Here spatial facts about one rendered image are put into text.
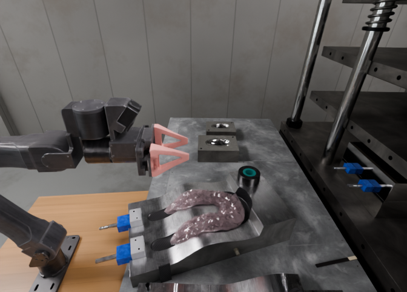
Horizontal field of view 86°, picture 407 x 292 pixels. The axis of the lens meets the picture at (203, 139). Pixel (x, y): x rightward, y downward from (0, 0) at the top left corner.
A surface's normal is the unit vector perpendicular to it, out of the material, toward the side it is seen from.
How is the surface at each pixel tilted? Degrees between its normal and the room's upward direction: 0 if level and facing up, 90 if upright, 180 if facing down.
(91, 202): 0
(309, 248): 0
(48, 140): 1
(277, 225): 90
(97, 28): 90
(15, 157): 86
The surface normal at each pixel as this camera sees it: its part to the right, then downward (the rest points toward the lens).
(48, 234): 0.87, -0.45
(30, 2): 0.10, 0.51
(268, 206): 0.02, -0.86
